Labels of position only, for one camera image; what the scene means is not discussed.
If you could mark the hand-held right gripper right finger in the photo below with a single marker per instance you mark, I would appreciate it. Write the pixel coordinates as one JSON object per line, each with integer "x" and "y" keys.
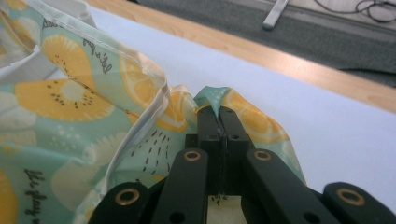
{"x": 233, "y": 146}

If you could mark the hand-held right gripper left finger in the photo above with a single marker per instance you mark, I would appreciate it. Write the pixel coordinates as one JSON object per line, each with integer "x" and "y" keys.
{"x": 214, "y": 155}

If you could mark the lemon print green bag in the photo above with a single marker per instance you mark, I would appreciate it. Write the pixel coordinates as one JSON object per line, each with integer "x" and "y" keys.
{"x": 77, "y": 102}

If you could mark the pale blue table mat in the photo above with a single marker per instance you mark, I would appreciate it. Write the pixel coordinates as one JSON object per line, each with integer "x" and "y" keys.
{"x": 311, "y": 124}

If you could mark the white metal desk frame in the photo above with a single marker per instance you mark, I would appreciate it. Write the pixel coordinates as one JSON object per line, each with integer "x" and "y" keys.
{"x": 275, "y": 14}

